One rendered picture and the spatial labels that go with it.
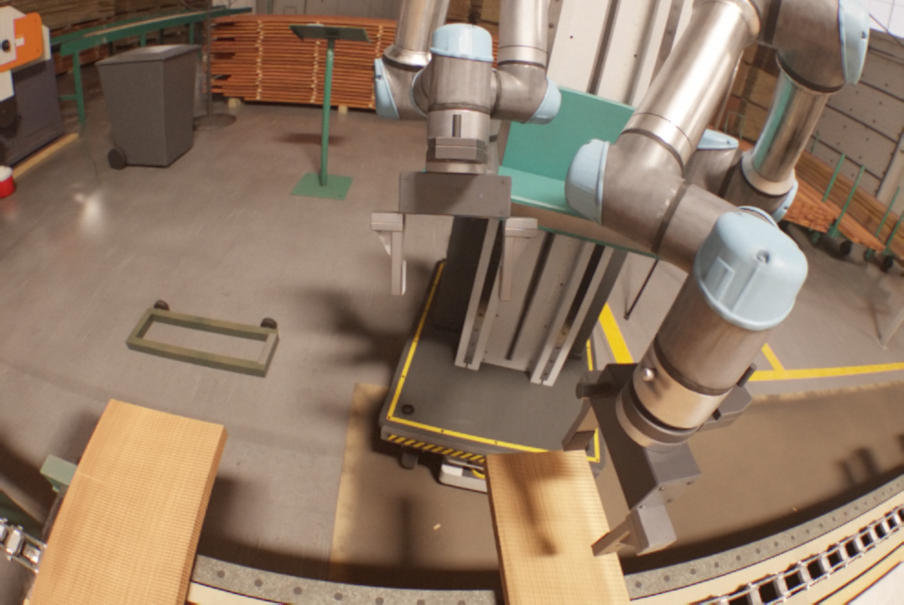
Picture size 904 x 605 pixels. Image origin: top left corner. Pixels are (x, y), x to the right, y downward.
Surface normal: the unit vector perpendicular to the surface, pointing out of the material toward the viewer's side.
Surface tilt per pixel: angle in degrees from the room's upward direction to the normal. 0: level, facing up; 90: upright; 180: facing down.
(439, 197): 67
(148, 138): 94
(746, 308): 87
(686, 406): 90
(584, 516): 0
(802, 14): 98
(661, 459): 0
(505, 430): 0
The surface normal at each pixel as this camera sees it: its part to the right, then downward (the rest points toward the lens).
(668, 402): -0.68, 0.32
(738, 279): -0.81, 0.18
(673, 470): 0.16, -0.81
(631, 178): -0.40, -0.29
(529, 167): -0.17, 0.54
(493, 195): -0.03, 0.19
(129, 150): 0.02, 0.62
